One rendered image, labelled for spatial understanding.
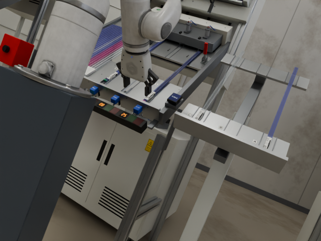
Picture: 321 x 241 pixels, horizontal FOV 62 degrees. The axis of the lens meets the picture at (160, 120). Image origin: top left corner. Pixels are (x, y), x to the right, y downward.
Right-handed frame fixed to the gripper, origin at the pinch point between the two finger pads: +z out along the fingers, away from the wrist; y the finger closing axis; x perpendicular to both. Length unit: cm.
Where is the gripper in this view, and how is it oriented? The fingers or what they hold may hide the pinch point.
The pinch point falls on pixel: (137, 87)
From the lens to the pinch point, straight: 96.8
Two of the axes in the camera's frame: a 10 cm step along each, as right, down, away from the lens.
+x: 5.2, -5.6, 6.4
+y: 8.5, 3.8, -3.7
